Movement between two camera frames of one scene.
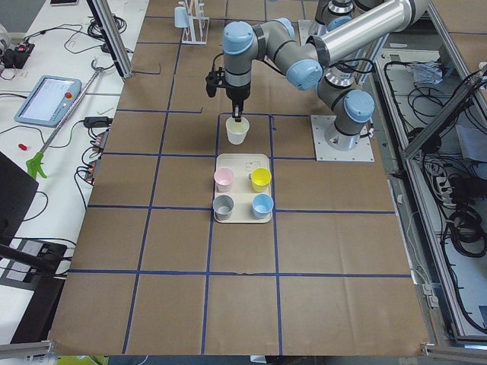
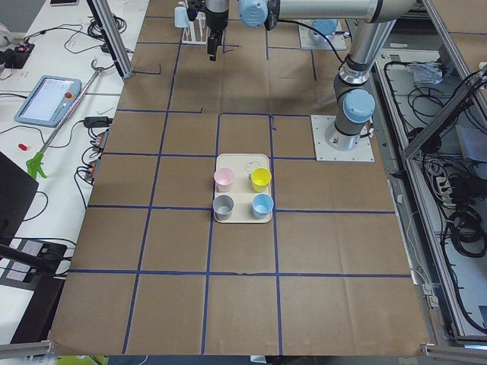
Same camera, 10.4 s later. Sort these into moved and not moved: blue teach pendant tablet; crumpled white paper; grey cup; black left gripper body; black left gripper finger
Moved: black left gripper finger; black left gripper body
Not moved: blue teach pendant tablet; crumpled white paper; grey cup
